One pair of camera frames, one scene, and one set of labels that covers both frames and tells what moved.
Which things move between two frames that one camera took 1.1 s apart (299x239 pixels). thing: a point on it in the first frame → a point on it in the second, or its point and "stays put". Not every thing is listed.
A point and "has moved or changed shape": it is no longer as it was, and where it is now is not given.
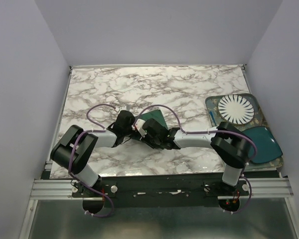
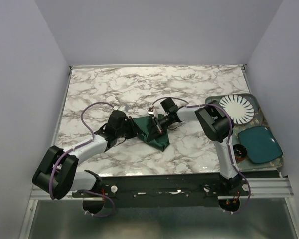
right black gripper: (146, 141) → (157, 125)
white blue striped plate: (235, 109) stays put
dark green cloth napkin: (156, 115) has moved or changed shape
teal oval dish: (267, 148) stays put
